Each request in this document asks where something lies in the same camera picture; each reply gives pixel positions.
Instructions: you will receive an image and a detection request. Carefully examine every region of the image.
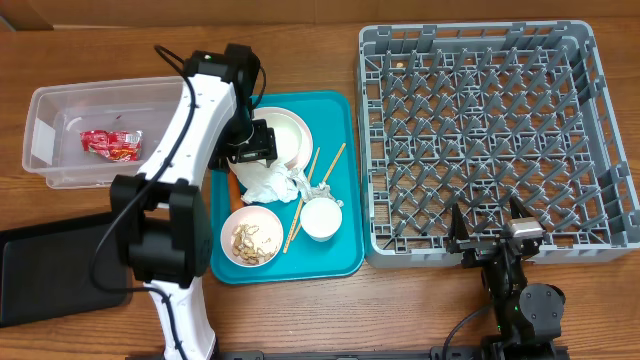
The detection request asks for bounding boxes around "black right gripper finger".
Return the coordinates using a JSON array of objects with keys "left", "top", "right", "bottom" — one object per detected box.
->
[
  {"left": 509, "top": 196, "right": 532, "bottom": 219},
  {"left": 449, "top": 203, "right": 469, "bottom": 241}
]

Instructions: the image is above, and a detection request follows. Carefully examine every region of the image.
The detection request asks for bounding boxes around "white napkin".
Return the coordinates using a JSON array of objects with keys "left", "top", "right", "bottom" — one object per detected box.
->
[{"left": 230, "top": 161, "right": 299, "bottom": 204}]

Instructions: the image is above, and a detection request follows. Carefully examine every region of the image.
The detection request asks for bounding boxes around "orange carrot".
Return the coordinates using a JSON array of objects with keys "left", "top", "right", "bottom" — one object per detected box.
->
[{"left": 227, "top": 171, "right": 245, "bottom": 212}]

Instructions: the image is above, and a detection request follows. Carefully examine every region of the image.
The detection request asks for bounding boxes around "foil wrapper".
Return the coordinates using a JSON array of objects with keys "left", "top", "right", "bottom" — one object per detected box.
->
[{"left": 291, "top": 168, "right": 344, "bottom": 207}]

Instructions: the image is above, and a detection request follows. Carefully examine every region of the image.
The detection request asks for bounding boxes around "pink bowl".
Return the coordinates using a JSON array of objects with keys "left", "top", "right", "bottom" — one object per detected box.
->
[{"left": 220, "top": 206, "right": 284, "bottom": 268}]

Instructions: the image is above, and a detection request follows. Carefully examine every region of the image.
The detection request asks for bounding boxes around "peanuts and rice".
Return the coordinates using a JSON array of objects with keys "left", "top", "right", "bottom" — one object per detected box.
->
[{"left": 232, "top": 223, "right": 280, "bottom": 266}]

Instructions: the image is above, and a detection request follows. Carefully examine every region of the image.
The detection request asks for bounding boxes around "white paper cup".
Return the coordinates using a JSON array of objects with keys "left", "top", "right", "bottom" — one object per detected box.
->
[{"left": 300, "top": 198, "right": 342, "bottom": 242}]

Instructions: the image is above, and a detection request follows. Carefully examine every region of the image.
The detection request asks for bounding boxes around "red snack wrapper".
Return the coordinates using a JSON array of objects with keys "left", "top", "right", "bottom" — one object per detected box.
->
[{"left": 80, "top": 130, "right": 143, "bottom": 162}]

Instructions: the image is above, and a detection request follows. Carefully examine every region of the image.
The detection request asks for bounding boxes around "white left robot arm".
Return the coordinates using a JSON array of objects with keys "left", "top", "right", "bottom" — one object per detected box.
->
[{"left": 104, "top": 44, "right": 277, "bottom": 359}]

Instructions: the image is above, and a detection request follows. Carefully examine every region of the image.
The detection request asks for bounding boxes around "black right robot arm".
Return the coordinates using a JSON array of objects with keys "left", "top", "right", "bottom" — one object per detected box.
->
[{"left": 440, "top": 197, "right": 570, "bottom": 360}]

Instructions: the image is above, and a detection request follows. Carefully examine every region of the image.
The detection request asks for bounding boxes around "grey dishwasher rack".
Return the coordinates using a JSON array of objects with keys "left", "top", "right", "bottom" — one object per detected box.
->
[{"left": 357, "top": 20, "right": 639, "bottom": 268}]

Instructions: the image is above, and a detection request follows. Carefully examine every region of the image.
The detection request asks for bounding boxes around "pale green bowl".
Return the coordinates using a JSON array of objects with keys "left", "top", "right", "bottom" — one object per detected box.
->
[{"left": 254, "top": 107, "right": 302, "bottom": 168}]

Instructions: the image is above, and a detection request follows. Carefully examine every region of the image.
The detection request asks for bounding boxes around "pink plate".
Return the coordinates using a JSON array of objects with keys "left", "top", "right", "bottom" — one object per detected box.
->
[{"left": 252, "top": 106, "right": 315, "bottom": 172}]

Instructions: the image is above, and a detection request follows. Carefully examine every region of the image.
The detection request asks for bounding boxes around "teal plastic tray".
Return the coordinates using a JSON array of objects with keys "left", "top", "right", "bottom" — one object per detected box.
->
[{"left": 210, "top": 91, "right": 364, "bottom": 285}]

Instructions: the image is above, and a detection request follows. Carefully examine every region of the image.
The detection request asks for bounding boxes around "right wooden chopstick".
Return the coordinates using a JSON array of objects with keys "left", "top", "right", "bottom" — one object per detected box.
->
[{"left": 287, "top": 143, "right": 346, "bottom": 242}]

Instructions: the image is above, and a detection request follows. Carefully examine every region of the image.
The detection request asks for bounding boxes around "clear plastic bin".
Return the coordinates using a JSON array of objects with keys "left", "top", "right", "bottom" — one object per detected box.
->
[{"left": 22, "top": 76, "right": 183, "bottom": 189}]

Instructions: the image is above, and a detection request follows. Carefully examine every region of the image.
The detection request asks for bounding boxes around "black plastic tray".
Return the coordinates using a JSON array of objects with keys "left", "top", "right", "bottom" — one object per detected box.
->
[{"left": 1, "top": 212, "right": 130, "bottom": 328}]

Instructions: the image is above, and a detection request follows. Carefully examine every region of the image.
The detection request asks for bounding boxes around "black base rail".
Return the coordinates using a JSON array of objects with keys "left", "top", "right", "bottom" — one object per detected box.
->
[{"left": 125, "top": 346, "right": 570, "bottom": 360}]

